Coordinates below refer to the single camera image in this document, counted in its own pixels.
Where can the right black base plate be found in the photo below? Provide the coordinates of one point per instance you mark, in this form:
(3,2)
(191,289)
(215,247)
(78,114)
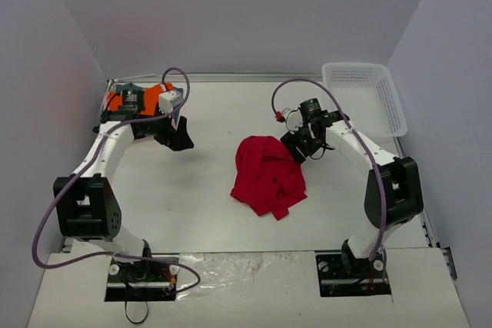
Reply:
(335,281)

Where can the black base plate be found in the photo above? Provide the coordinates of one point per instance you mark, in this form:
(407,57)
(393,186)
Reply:
(335,281)
(142,281)

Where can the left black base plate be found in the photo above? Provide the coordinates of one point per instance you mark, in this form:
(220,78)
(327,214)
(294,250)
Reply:
(142,281)

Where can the white plastic basket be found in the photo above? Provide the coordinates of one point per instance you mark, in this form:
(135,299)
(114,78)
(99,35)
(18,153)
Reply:
(367,94)

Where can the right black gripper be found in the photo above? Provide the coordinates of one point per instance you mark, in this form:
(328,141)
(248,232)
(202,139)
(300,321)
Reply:
(301,143)

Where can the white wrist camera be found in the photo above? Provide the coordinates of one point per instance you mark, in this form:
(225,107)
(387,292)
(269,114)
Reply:
(169,100)
(292,119)

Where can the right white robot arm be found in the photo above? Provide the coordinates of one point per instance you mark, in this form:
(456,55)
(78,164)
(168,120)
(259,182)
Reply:
(393,194)

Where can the blue-grey folded t-shirt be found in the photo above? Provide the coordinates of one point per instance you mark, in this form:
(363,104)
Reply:
(133,100)

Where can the orange folded t-shirt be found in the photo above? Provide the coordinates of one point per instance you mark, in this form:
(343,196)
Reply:
(150,100)

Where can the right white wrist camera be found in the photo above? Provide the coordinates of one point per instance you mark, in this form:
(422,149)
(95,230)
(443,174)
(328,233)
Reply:
(292,119)

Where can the white foam front board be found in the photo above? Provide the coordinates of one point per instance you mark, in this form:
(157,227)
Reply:
(257,290)

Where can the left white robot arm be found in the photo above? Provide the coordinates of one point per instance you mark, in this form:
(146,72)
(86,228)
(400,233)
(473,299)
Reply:
(86,205)

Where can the red t-shirt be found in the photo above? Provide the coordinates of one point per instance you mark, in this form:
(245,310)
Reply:
(268,179)

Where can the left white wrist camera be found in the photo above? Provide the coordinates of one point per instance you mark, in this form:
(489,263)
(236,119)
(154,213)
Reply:
(169,100)

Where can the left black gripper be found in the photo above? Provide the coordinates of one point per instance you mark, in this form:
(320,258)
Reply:
(169,136)

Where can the pink folded t-shirt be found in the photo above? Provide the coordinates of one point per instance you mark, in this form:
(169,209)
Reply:
(105,101)

